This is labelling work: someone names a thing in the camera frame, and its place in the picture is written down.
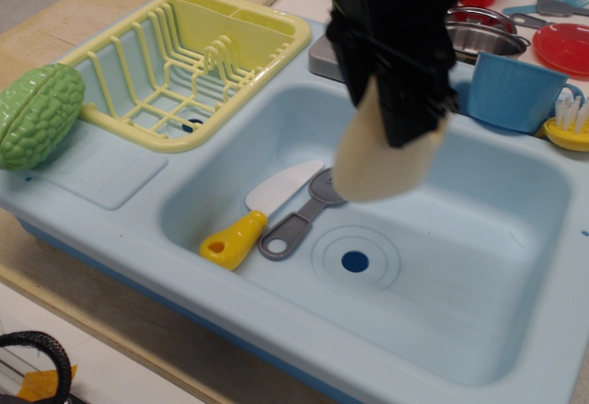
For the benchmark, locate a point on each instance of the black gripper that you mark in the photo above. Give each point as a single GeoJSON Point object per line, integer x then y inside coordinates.
{"type": "Point", "coordinates": [407, 38]}

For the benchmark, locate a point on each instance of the green bumpy toy vegetable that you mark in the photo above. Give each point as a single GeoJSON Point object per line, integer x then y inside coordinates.
{"type": "Point", "coordinates": [37, 112]}

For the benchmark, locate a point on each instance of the grey toy faucet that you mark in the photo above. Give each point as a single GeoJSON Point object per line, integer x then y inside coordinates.
{"type": "Point", "coordinates": [322, 60]}

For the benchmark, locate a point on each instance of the grey toy spatula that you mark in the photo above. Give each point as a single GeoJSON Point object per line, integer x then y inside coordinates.
{"type": "Point", "coordinates": [546, 8]}

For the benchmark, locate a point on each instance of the grey toy fork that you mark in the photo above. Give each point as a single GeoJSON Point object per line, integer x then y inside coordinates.
{"type": "Point", "coordinates": [285, 237]}

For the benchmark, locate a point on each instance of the red plastic plate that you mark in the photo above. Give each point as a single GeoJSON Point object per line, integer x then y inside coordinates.
{"type": "Point", "coordinates": [563, 46]}

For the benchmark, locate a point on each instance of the toy knife yellow handle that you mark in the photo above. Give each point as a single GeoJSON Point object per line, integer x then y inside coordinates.
{"type": "Point", "coordinates": [228, 248]}

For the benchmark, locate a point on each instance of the cream toy detergent bottle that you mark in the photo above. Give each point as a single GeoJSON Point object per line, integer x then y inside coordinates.
{"type": "Point", "coordinates": [367, 169]}

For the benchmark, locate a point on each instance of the yellow plastic drying rack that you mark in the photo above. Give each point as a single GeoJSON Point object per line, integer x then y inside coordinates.
{"type": "Point", "coordinates": [173, 72]}

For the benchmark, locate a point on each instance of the steel pot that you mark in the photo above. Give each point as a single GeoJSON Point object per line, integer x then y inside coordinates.
{"type": "Point", "coordinates": [473, 30]}

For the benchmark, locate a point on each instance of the blue plastic cup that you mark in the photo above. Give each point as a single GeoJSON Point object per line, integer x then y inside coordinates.
{"type": "Point", "coordinates": [513, 95]}

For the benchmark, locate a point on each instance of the yellow tape piece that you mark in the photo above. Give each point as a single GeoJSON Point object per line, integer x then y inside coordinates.
{"type": "Point", "coordinates": [39, 385]}

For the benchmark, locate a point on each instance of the light blue toy sink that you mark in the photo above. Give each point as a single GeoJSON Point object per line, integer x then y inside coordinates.
{"type": "Point", "coordinates": [471, 289]}

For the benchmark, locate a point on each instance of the yellow dish brush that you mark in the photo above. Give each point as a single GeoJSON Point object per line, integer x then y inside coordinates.
{"type": "Point", "coordinates": [568, 128]}

